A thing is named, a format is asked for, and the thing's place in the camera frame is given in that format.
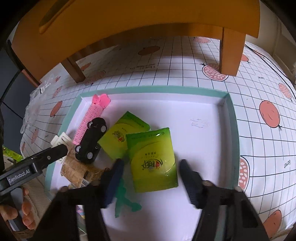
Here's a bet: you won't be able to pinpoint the green toy figure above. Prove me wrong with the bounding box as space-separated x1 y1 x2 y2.
114 178 142 218

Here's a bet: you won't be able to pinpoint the green tissue pack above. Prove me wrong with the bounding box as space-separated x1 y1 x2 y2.
98 111 150 162
126 128 179 193

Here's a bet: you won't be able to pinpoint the black toy car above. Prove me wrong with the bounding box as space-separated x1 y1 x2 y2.
74 118 107 164

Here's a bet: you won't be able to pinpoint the pink hair rollers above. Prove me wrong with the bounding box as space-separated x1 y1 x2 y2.
73 93 111 145

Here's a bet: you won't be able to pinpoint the person's left hand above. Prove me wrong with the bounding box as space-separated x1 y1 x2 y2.
0 187 37 230

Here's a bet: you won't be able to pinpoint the white teal tray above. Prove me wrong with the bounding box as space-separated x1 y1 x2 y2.
44 85 240 241

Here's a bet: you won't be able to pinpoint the clear plastic bag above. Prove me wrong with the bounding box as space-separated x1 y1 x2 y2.
20 75 55 134

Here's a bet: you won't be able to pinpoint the wooden nightstand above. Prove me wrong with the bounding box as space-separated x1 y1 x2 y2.
12 1 260 82

